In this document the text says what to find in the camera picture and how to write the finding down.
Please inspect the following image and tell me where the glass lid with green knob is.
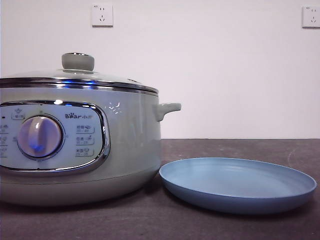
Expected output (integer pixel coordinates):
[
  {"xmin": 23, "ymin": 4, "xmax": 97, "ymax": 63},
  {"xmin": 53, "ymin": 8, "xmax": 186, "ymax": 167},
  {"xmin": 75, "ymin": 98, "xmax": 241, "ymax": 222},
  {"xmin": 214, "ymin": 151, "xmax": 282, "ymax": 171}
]
[{"xmin": 0, "ymin": 52, "xmax": 160, "ymax": 95}]

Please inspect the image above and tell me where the pale green electric steamer pot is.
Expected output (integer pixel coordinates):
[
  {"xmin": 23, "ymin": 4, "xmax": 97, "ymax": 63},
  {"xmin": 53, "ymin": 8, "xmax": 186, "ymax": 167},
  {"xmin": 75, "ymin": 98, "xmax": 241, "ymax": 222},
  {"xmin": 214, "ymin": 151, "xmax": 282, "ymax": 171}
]
[{"xmin": 0, "ymin": 86, "xmax": 182, "ymax": 207}]

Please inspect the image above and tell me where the blue round plate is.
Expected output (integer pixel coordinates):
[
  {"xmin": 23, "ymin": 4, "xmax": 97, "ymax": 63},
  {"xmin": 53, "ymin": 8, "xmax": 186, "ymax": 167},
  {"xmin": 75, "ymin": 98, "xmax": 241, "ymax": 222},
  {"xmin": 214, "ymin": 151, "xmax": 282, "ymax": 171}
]
[{"xmin": 158, "ymin": 156, "xmax": 318, "ymax": 215}]

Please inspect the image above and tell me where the white round control dial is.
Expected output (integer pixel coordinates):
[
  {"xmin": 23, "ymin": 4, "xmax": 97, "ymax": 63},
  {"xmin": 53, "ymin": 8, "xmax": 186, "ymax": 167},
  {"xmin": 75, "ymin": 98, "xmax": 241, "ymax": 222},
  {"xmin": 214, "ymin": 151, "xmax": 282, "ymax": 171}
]
[{"xmin": 16, "ymin": 115, "xmax": 63, "ymax": 159}]

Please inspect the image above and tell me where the white wall socket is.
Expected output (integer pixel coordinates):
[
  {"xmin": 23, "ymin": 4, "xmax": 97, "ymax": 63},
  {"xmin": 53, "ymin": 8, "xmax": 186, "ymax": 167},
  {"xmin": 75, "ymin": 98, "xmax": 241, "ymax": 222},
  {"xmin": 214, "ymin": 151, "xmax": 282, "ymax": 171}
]
[
  {"xmin": 301, "ymin": 5, "xmax": 320, "ymax": 29},
  {"xmin": 91, "ymin": 4, "xmax": 114, "ymax": 28}
]

